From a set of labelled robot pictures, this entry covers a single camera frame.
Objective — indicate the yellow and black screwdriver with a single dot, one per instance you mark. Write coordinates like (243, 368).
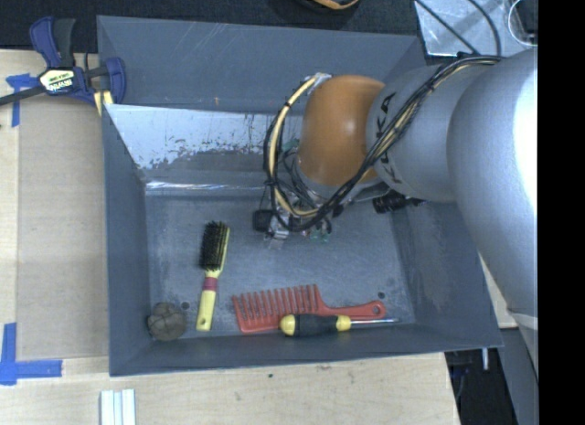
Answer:
(315, 325)

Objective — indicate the black cylinder on white bracket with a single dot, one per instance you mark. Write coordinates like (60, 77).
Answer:
(393, 203)

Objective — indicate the red wide-tooth comb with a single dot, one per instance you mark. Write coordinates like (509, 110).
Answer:
(269, 309)

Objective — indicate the grey metal bin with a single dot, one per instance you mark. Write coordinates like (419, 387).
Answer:
(192, 66)

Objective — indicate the pale wood flat board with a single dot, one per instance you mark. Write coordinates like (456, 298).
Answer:
(59, 231)

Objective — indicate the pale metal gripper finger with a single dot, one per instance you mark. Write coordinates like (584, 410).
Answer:
(269, 236)
(280, 240)

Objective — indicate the yellow and black hairbrush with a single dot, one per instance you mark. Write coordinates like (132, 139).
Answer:
(214, 249)

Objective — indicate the brown round nut-like ball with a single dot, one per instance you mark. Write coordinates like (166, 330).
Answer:
(166, 321)

